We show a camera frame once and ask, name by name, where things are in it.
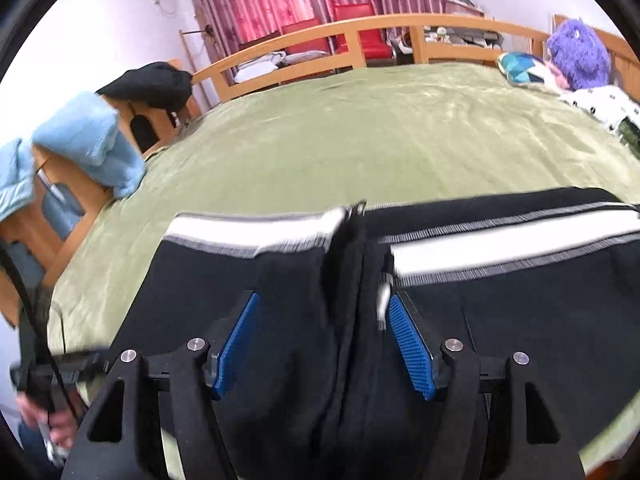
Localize purple plush toy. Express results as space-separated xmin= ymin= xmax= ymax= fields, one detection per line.
xmin=546 ymin=17 xmax=612 ymax=91

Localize light blue cloth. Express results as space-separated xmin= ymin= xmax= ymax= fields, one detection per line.
xmin=0 ymin=137 xmax=37 ymax=223

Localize light blue towel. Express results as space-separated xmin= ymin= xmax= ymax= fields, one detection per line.
xmin=31 ymin=91 xmax=147 ymax=198

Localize wooden clothes rack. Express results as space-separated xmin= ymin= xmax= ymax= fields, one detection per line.
xmin=180 ymin=25 xmax=216 ymax=111

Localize dark green cloth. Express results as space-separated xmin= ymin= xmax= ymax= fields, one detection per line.
xmin=617 ymin=117 xmax=640 ymax=153

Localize pile of papers and boxes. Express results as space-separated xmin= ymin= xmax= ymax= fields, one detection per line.
xmin=395 ymin=0 xmax=503 ymax=53

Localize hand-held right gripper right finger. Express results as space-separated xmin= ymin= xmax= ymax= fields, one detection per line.
xmin=388 ymin=290 xmax=586 ymax=480

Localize person's left hand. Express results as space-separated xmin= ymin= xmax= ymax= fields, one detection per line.
xmin=17 ymin=392 xmax=83 ymax=461

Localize red chair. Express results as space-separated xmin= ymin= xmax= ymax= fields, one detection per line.
xmin=280 ymin=16 xmax=333 ymax=56
xmin=332 ymin=2 xmax=393 ymax=63

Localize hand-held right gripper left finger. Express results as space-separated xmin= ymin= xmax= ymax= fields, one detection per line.
xmin=60 ymin=291 xmax=262 ymax=480

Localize wooden bed frame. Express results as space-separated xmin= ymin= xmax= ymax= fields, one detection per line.
xmin=0 ymin=12 xmax=640 ymax=326

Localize colourful geometric pillow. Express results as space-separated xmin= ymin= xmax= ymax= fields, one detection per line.
xmin=496 ymin=51 xmax=568 ymax=92

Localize white flower print pillow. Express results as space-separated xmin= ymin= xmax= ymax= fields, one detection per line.
xmin=560 ymin=85 xmax=640 ymax=133

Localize black garment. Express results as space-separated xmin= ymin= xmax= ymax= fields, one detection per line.
xmin=96 ymin=61 xmax=195 ymax=111

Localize black strap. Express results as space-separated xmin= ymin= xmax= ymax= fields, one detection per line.
xmin=0 ymin=245 xmax=81 ymax=421

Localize green bed blanket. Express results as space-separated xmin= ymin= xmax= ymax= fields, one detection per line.
xmin=47 ymin=62 xmax=640 ymax=480

